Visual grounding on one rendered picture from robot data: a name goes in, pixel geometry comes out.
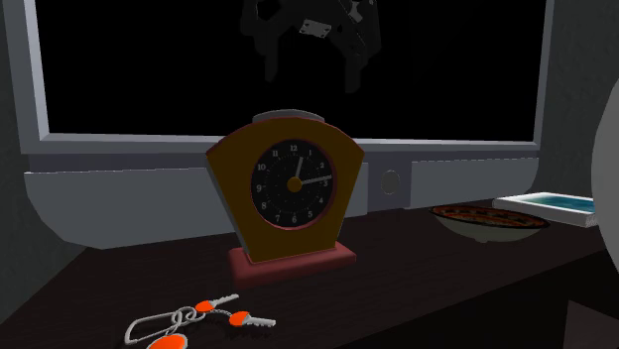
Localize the orange keys on metal ring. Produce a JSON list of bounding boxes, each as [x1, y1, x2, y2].
[[123, 292, 278, 349]]

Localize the dark wooden desk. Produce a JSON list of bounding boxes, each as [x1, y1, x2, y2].
[[0, 196, 619, 349]]

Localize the patterned shallow bowl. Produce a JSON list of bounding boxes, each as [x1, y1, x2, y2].
[[429, 203, 552, 245]]

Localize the brown clock on red base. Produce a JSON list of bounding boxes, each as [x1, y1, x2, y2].
[[204, 108, 367, 290]]

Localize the large grey monitor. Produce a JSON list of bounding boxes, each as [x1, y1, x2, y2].
[[1, 0, 556, 251]]

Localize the white book with blue cover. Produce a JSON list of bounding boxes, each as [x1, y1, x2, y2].
[[491, 190, 599, 229]]

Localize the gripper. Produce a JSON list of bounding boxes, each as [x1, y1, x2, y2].
[[239, 0, 384, 95]]

